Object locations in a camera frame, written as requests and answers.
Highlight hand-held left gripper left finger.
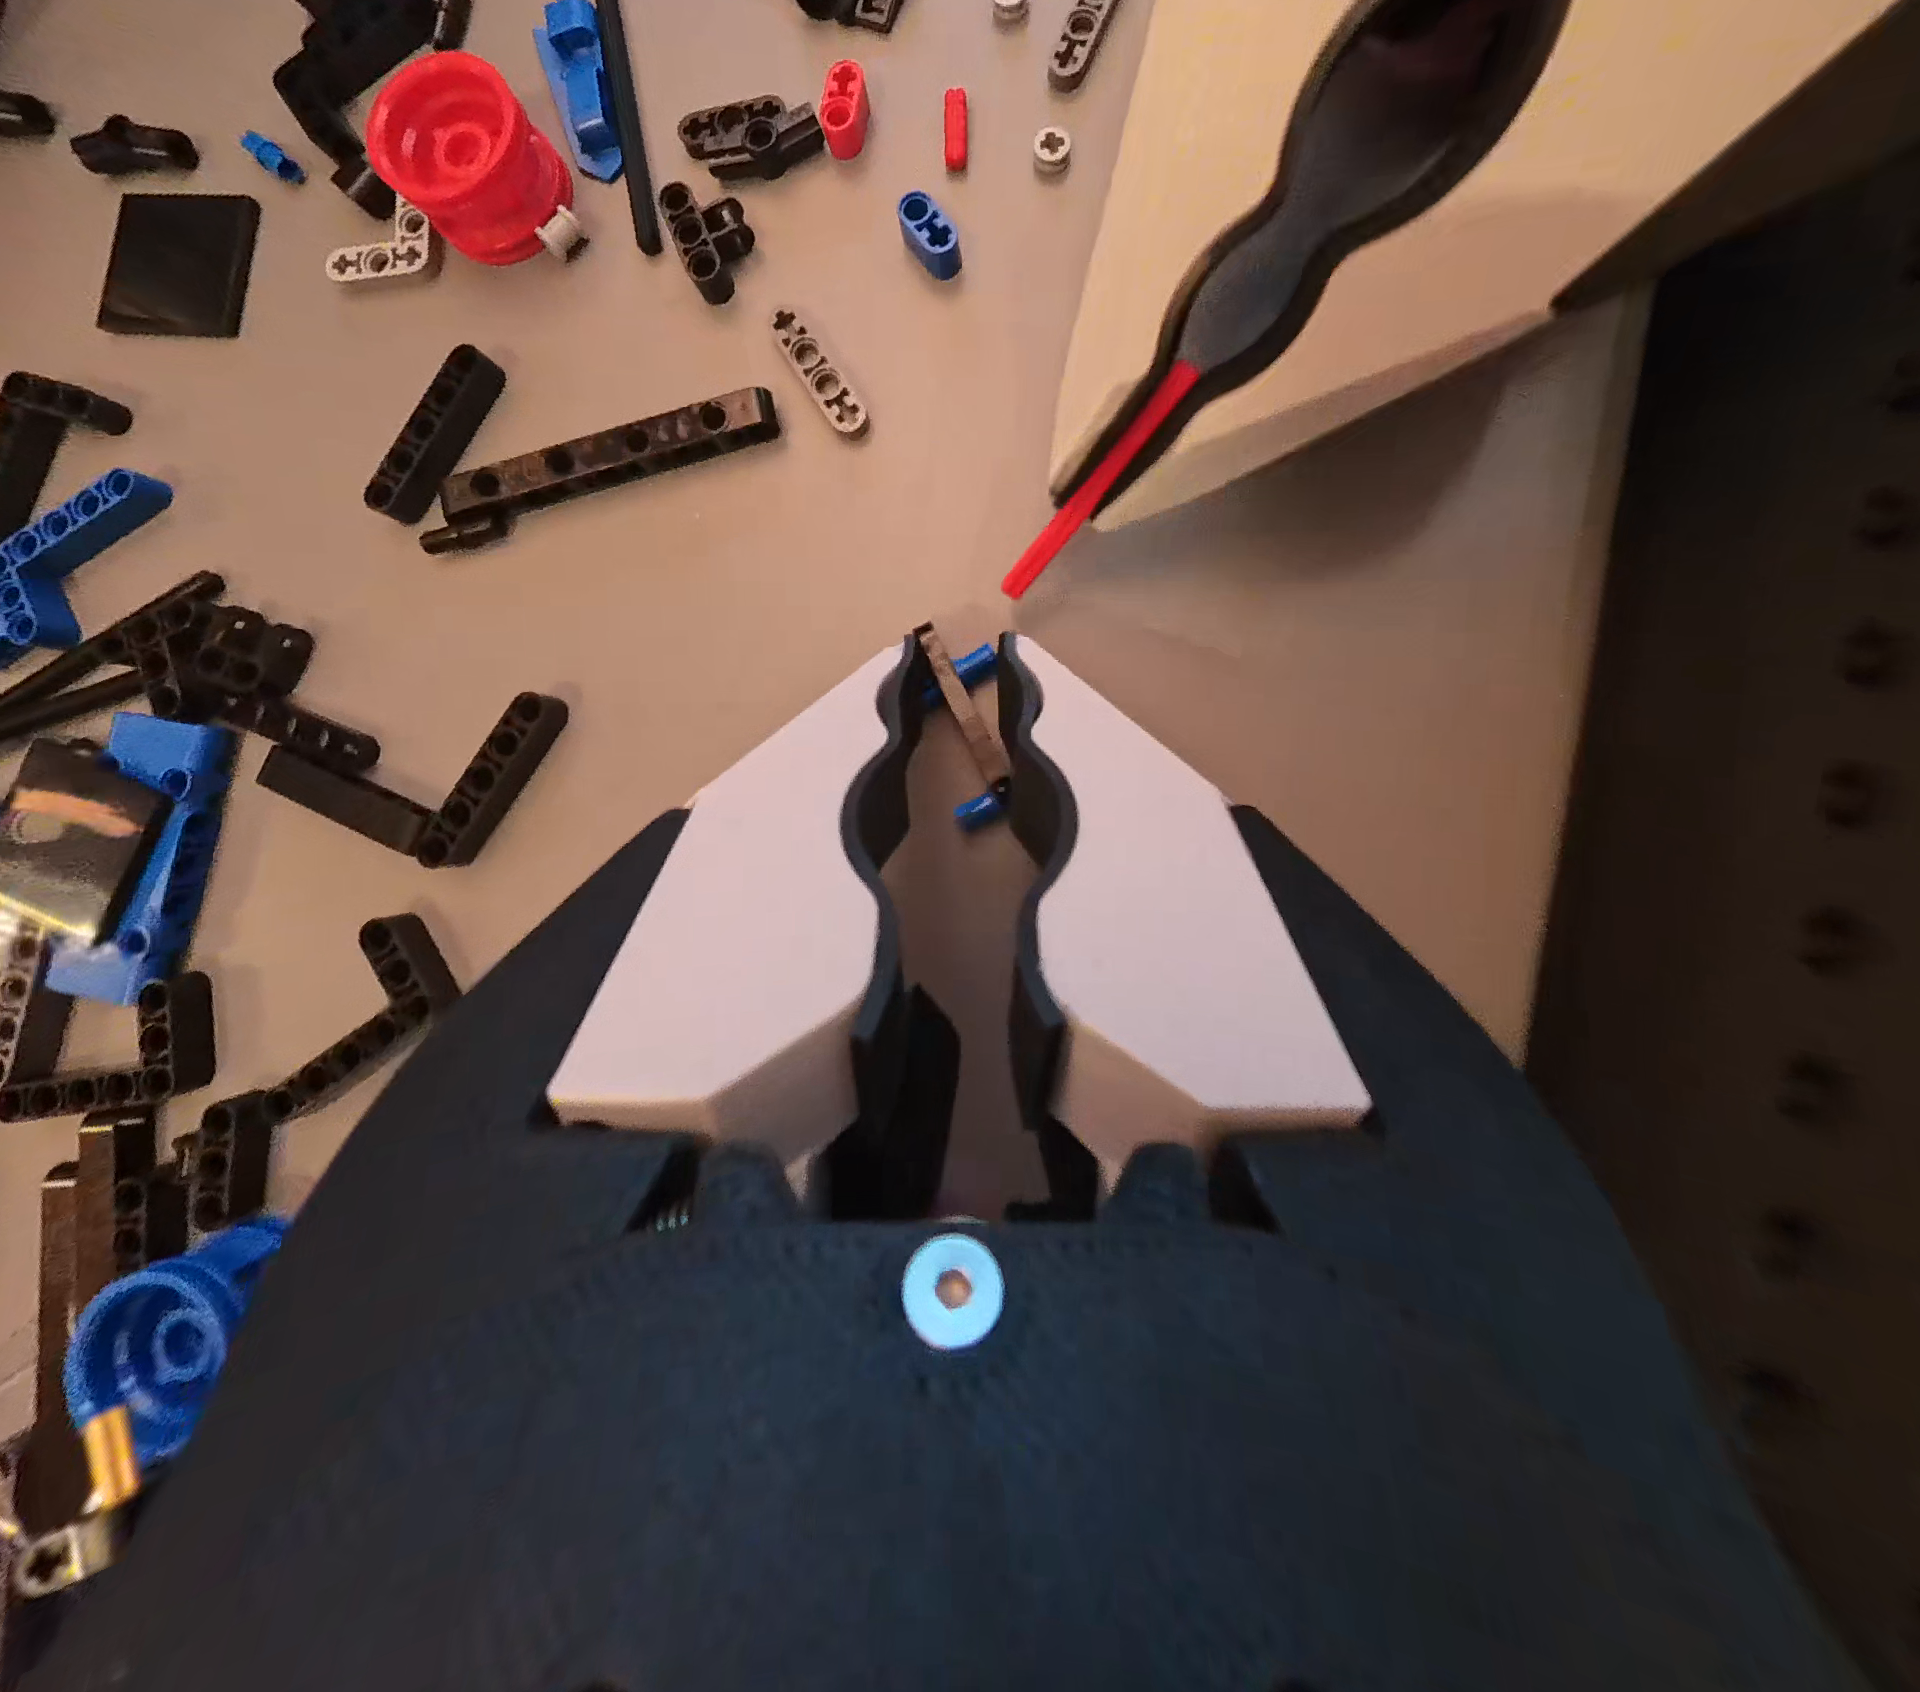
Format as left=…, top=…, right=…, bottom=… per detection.
left=546, top=634, right=962, bottom=1219

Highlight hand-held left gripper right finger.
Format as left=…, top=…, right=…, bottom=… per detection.
left=994, top=634, right=1375, bottom=1219

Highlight black thin beam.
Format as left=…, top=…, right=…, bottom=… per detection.
left=912, top=622, right=1020, bottom=810

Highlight red toy axle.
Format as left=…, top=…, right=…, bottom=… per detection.
left=1001, top=361, right=1207, bottom=602

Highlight grey desk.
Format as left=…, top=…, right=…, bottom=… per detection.
left=0, top=0, right=1653, bottom=1441

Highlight grey thin beam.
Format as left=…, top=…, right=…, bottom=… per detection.
left=1046, top=0, right=1135, bottom=92

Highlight blue small connector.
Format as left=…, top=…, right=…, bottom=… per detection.
left=897, top=189, right=967, bottom=285

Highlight scattered black toy beams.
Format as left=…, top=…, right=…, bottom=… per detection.
left=0, top=0, right=783, bottom=1544

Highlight blue toy panel piece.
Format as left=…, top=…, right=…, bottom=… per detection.
left=44, top=715, right=242, bottom=1008

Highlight grey small connector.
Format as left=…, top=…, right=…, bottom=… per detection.
left=768, top=307, right=872, bottom=438

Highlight long black axle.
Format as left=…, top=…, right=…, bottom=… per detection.
left=571, top=0, right=666, bottom=258

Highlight black square panel piece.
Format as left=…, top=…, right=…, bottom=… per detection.
left=96, top=193, right=263, bottom=340
left=0, top=739, right=168, bottom=945

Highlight blue toy wheel hub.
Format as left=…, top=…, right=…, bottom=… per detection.
left=62, top=1215, right=291, bottom=1467

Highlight small blue curved panel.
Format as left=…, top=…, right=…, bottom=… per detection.
left=532, top=0, right=628, bottom=183

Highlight blue angled beam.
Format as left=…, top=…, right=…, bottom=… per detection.
left=0, top=468, right=175, bottom=652

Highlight light grey angled beam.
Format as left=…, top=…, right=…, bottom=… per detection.
left=324, top=199, right=440, bottom=289

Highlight red toy wheel hub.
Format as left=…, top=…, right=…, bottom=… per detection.
left=364, top=48, right=584, bottom=266

